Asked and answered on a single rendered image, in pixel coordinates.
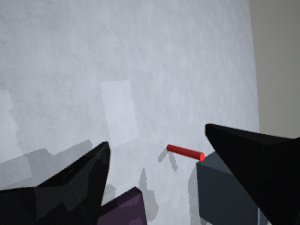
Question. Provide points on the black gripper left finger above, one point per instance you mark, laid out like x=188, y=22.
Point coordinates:
x=71, y=197

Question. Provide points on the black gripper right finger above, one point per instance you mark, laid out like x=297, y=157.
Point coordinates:
x=268, y=167

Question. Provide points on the dark red peg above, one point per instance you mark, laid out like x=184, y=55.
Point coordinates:
x=186, y=152

